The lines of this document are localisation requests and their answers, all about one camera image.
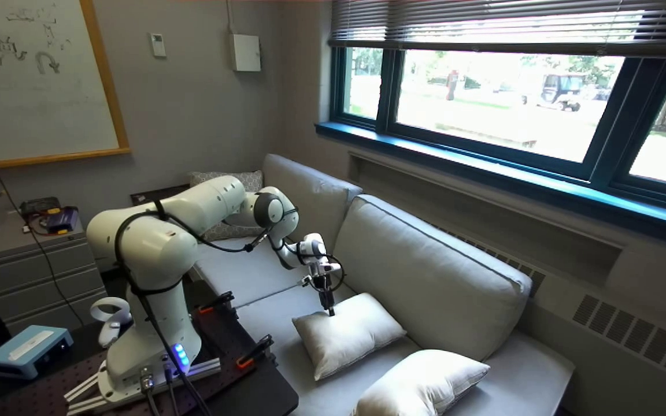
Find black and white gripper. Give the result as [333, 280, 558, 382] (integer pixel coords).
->
[307, 256, 345, 316]

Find white cushion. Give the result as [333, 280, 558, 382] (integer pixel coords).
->
[352, 348, 489, 416]
[295, 294, 408, 382]

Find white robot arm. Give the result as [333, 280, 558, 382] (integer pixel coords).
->
[66, 176, 345, 416]

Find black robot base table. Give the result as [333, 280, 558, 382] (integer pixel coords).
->
[0, 280, 300, 416]

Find grey fabric sofa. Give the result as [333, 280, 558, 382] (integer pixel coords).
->
[194, 155, 573, 416]

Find white VR controller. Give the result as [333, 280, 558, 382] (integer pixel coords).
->
[90, 296, 133, 346]

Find grey drawer cabinet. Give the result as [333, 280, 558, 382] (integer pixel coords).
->
[0, 213, 106, 335]

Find light blue box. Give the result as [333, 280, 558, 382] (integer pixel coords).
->
[0, 323, 74, 382]

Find blue framed window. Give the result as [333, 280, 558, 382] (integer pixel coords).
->
[320, 45, 666, 233]

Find wood framed whiteboard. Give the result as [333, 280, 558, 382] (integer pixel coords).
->
[0, 0, 129, 169]

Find dark window blinds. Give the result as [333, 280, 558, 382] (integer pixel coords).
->
[330, 0, 666, 58]

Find orange handled clamp front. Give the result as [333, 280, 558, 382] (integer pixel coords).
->
[234, 335, 273, 370]

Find orange handled clamp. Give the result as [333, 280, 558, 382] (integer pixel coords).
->
[194, 292, 234, 316]
[234, 335, 273, 370]

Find orange handled clamp rear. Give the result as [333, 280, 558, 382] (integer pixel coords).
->
[194, 292, 234, 316]

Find white wall box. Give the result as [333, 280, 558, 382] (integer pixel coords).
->
[231, 35, 262, 73]

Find white wall thermostat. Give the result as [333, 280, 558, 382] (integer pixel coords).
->
[148, 32, 167, 59]

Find wall radiator grille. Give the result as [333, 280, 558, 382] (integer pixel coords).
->
[455, 237, 666, 387]

